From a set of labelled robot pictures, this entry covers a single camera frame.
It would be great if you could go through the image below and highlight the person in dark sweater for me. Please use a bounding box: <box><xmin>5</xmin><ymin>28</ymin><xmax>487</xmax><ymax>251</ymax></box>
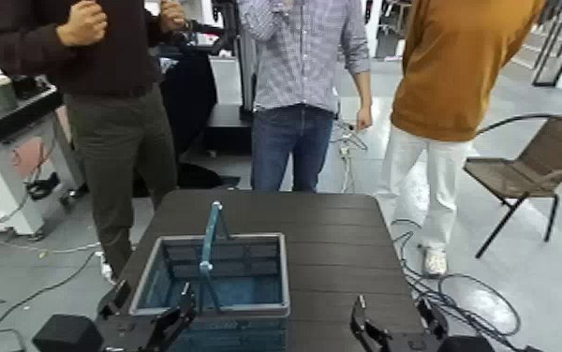
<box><xmin>0</xmin><ymin>0</ymin><xmax>190</xmax><ymax>277</ymax></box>

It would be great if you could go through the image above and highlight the white equipment cart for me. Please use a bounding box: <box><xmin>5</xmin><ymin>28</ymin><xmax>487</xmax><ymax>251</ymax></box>
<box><xmin>0</xmin><ymin>84</ymin><xmax>86</xmax><ymax>238</ymax></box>

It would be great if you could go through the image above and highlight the person in checkered shirt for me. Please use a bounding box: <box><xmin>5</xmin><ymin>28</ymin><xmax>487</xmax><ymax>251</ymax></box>
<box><xmin>235</xmin><ymin>0</ymin><xmax>375</xmax><ymax>194</ymax></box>

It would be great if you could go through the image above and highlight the black metal rack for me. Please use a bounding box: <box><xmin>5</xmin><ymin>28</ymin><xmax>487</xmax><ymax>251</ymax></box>
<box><xmin>530</xmin><ymin>0</ymin><xmax>562</xmax><ymax>89</ymax></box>

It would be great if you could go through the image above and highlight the person in orange sweater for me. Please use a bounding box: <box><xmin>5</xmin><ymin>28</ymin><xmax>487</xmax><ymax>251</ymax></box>
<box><xmin>373</xmin><ymin>0</ymin><xmax>549</xmax><ymax>279</ymax></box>

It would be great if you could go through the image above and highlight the blue crate with grey rim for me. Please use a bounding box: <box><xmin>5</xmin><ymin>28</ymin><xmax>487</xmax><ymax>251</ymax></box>
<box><xmin>128</xmin><ymin>200</ymin><xmax>292</xmax><ymax>352</ymax></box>

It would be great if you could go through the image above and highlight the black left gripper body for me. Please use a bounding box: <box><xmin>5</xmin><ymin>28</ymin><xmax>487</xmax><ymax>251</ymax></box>
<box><xmin>95</xmin><ymin>313</ymin><xmax>165</xmax><ymax>352</ymax></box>

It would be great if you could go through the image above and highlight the white power strip cable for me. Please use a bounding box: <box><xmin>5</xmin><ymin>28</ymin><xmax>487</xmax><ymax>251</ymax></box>
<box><xmin>329</xmin><ymin>119</ymin><xmax>370</xmax><ymax>194</ymax></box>

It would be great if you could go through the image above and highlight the black floor cable bundle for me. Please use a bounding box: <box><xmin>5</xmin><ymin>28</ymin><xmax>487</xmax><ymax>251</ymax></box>
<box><xmin>391</xmin><ymin>217</ymin><xmax>533</xmax><ymax>352</ymax></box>

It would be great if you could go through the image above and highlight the thin grey floor cable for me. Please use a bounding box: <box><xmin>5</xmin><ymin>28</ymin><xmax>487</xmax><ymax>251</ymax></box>
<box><xmin>0</xmin><ymin>249</ymin><xmax>103</xmax><ymax>352</ymax></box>

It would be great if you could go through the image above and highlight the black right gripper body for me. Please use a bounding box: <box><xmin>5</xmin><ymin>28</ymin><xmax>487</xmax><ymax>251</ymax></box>
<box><xmin>383</xmin><ymin>330</ymin><xmax>443</xmax><ymax>352</ymax></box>

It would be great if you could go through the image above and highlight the grey cup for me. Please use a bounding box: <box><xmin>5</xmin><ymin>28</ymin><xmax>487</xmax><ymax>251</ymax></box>
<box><xmin>0</xmin><ymin>74</ymin><xmax>18</xmax><ymax>110</ymax></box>

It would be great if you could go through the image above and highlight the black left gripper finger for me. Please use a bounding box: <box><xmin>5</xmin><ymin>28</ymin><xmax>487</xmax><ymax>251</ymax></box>
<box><xmin>154</xmin><ymin>282</ymin><xmax>198</xmax><ymax>352</ymax></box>
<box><xmin>96</xmin><ymin>279</ymin><xmax>133</xmax><ymax>318</ymax></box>

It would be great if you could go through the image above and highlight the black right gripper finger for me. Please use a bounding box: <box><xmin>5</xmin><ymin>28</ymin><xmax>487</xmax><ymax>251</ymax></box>
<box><xmin>415</xmin><ymin>296</ymin><xmax>451</xmax><ymax>342</ymax></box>
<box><xmin>349</xmin><ymin>294</ymin><xmax>392</xmax><ymax>352</ymax></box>

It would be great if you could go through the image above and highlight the brown wicker chair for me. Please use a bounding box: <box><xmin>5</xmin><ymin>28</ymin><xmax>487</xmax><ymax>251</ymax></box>
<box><xmin>463</xmin><ymin>113</ymin><xmax>562</xmax><ymax>259</ymax></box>

